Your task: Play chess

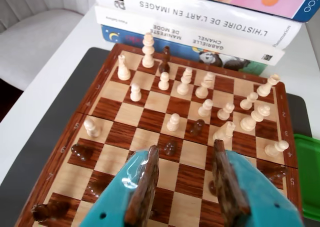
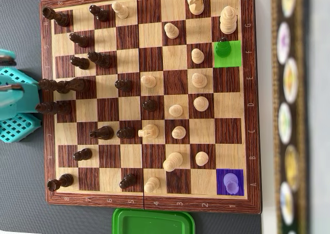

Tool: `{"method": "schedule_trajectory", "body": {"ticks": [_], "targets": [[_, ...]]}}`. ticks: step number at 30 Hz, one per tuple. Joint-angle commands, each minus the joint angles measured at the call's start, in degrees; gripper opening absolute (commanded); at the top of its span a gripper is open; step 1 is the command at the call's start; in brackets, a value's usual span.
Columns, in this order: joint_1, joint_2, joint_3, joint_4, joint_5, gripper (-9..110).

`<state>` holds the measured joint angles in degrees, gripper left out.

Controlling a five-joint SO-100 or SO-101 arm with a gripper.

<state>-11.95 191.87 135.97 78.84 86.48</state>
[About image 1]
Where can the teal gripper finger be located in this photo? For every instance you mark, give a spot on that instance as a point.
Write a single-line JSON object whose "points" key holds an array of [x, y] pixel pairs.
{"points": [[250, 199], [117, 199]]}

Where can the light wood chess king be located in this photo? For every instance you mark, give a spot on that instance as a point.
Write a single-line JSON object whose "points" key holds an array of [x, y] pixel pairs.
{"points": [[148, 49]]}

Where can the wooden folding chess board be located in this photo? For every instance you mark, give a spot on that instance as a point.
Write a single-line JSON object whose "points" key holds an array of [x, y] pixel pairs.
{"points": [[150, 117]]}

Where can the dark brown chess pawn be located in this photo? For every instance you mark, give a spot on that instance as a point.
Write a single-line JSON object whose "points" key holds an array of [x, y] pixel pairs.
{"points": [[81, 152], [197, 127], [96, 188], [170, 147], [277, 173]]}

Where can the dark grey table mat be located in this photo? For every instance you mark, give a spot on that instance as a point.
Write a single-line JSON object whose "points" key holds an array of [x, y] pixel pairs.
{"points": [[50, 112]]}

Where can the light wood chess queen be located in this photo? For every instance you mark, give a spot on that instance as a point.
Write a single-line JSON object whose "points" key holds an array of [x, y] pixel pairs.
{"points": [[255, 117]]}

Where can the light wood chess rook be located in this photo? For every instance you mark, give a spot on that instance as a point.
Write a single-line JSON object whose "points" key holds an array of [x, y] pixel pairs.
{"points": [[268, 85]]}

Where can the light wood chess knight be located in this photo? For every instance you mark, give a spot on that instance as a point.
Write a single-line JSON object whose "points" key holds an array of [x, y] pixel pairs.
{"points": [[123, 68], [223, 132]]}

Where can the white upholstered chair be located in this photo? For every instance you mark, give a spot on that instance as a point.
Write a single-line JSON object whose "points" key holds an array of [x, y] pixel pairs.
{"points": [[30, 37]]}

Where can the green plastic tray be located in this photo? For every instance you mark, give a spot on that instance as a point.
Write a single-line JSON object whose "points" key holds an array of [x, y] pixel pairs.
{"points": [[310, 174]]}

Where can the light wood chess pawn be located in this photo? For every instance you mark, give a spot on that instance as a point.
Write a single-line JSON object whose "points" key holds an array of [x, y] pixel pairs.
{"points": [[225, 111], [164, 80], [276, 148], [135, 92], [173, 122], [91, 128], [248, 100], [205, 107]]}

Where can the dark brown chess bishop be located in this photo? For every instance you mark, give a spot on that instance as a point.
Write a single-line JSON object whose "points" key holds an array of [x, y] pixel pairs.
{"points": [[165, 59]]}

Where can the white art history book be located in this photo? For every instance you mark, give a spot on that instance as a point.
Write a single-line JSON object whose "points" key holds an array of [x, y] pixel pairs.
{"points": [[250, 24]]}

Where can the white Gabrielle Chanel book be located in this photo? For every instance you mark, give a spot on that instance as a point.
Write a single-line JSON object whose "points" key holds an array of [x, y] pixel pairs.
{"points": [[237, 49]]}

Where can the dark brown chess rook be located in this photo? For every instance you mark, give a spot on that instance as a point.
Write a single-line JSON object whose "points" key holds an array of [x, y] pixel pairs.
{"points": [[47, 210]]}

